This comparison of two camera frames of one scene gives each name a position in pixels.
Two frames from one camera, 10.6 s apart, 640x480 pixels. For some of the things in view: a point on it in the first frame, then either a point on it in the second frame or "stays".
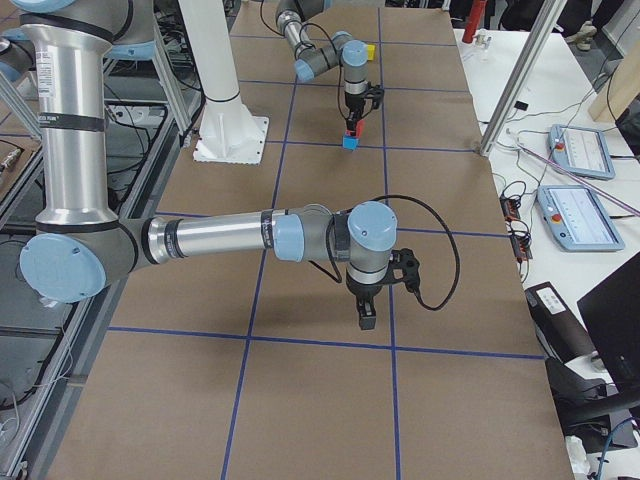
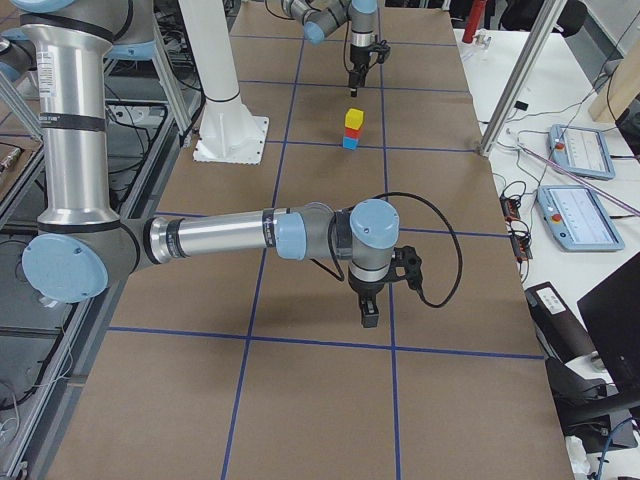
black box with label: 560,334 stays
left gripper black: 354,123 -> 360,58
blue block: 350,142 stays
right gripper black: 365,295 stays
